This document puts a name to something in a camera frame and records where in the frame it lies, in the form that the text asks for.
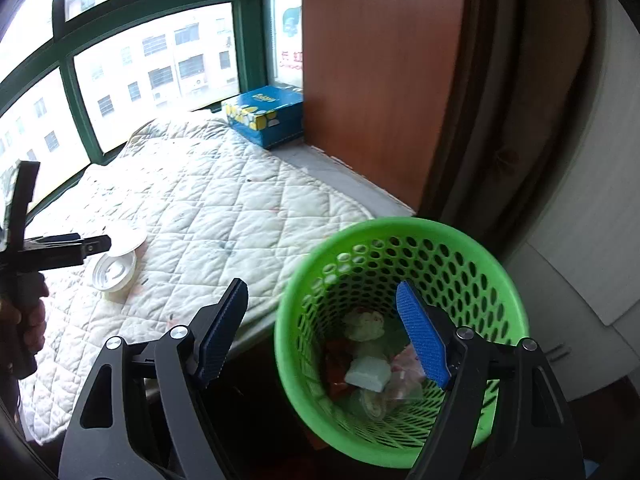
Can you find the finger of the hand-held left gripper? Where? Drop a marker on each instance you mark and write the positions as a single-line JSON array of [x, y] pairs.
[[95, 247]]

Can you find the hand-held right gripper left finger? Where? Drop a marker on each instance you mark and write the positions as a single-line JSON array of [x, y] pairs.
[[225, 330]]

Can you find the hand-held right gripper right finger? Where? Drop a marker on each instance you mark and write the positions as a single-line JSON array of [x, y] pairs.
[[422, 340]]

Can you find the white round lid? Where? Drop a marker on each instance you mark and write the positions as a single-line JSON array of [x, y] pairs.
[[116, 271]]

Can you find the clear dome lid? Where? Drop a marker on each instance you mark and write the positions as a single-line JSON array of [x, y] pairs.
[[129, 237]]

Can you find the white tissue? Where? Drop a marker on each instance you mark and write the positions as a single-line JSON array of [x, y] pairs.
[[364, 325]]

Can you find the red snack wrapper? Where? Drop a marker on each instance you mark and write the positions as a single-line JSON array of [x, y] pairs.
[[334, 357]]

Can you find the green plastic basket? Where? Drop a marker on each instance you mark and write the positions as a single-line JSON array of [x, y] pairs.
[[395, 225]]

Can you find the person's left hand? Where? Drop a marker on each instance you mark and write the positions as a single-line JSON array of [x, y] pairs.
[[35, 315]]

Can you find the white quilted mat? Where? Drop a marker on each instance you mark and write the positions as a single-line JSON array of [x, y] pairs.
[[225, 200]]

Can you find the white cabinet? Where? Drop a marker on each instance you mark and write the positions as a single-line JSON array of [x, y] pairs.
[[575, 260]]

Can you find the blue tissue box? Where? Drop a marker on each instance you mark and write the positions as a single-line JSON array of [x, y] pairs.
[[270, 120]]

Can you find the green window sticker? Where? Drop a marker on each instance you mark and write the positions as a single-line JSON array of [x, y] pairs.
[[292, 35]]

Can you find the green window frame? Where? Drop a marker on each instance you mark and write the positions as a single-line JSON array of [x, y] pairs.
[[80, 110]]

